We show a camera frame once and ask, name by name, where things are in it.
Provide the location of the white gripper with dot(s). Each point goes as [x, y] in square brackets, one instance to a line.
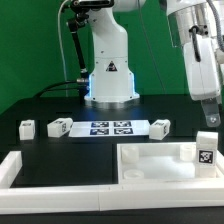
[203, 78]

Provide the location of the white square table top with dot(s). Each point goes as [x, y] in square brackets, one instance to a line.
[146, 162]

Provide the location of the white fiducial marker sheet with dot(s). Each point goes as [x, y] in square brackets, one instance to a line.
[110, 128]

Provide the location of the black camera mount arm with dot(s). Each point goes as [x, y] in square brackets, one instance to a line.
[81, 9]

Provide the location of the white U-shaped obstacle fence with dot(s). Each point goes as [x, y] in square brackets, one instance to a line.
[154, 194]

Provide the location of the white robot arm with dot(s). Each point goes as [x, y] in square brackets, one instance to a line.
[197, 26]

